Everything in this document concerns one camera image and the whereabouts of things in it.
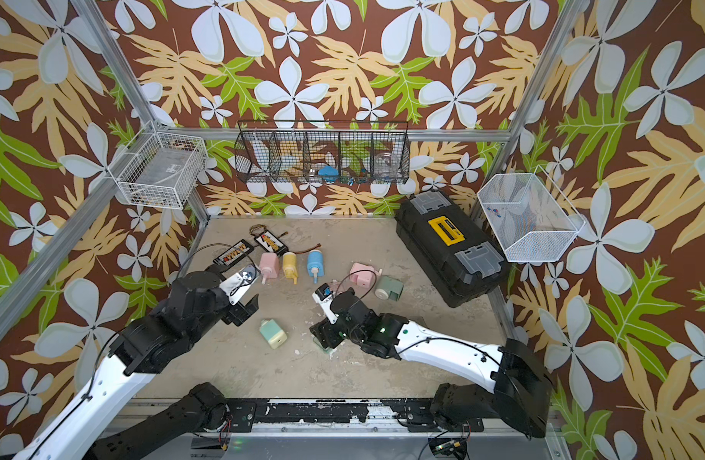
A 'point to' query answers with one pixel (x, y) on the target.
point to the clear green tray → (328, 350)
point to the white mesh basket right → (530, 217)
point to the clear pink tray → (333, 286)
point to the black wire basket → (344, 152)
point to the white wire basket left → (160, 170)
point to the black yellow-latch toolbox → (458, 258)
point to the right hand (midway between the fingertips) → (317, 321)
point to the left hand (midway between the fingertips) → (240, 278)
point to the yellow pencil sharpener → (289, 265)
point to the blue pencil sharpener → (315, 265)
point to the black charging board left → (234, 253)
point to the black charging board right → (270, 242)
